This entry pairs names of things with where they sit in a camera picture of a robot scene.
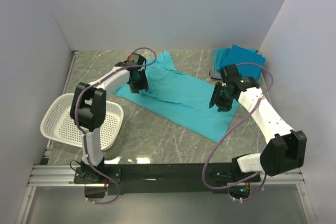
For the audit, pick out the folded red t shirt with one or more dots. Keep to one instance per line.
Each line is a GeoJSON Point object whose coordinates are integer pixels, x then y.
{"type": "Point", "coordinates": [214, 74]}

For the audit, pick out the white perforated plastic basket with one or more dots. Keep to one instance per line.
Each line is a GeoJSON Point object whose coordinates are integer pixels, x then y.
{"type": "Point", "coordinates": [57, 124]}

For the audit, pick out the folded blue t shirt top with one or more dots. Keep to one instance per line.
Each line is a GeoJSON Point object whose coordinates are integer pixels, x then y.
{"type": "Point", "coordinates": [246, 60]}

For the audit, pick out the aluminium frame rail front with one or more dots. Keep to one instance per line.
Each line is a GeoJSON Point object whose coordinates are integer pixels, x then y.
{"type": "Point", "coordinates": [52, 175]}

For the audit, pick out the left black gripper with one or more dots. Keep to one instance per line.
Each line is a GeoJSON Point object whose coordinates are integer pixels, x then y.
{"type": "Point", "coordinates": [135, 89]}

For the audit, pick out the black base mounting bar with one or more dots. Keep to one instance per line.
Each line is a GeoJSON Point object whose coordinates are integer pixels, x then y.
{"type": "Point", "coordinates": [172, 178]}

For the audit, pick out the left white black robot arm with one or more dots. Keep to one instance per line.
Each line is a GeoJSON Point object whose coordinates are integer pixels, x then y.
{"type": "Point", "coordinates": [89, 106]}

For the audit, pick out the folded turquoise t shirt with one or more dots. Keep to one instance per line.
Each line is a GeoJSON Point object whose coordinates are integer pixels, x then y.
{"type": "Point", "coordinates": [220, 57]}

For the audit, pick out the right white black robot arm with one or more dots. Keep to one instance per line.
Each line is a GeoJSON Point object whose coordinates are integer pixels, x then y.
{"type": "Point", "coordinates": [285, 148]}

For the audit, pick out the turquoise t shirt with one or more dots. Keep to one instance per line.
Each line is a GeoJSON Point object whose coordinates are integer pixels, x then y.
{"type": "Point", "coordinates": [180, 98]}
{"type": "Point", "coordinates": [220, 57]}

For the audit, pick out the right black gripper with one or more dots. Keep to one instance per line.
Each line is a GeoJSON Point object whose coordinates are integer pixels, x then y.
{"type": "Point", "coordinates": [215, 99]}

